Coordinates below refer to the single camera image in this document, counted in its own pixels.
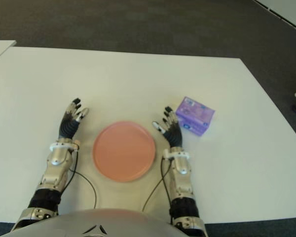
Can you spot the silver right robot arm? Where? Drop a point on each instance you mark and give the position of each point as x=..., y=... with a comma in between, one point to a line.
x=182, y=177

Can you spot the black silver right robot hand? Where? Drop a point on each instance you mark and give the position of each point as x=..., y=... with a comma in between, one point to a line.
x=173, y=134

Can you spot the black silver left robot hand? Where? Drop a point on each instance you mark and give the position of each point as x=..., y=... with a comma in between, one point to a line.
x=67, y=128

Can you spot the white panel with dark seam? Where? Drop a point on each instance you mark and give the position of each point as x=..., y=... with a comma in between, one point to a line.
x=291, y=12

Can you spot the purple tissue paper pack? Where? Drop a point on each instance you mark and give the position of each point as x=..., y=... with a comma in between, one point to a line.
x=196, y=116

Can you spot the white neighbouring table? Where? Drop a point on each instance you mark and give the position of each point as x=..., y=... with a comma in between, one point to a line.
x=0, y=49

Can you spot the round pink plate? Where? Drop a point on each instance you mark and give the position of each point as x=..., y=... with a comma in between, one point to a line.
x=124, y=151

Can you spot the silver robot torso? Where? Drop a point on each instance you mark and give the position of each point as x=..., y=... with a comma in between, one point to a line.
x=101, y=224

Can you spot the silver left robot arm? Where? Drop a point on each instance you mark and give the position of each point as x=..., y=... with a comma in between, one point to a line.
x=55, y=168

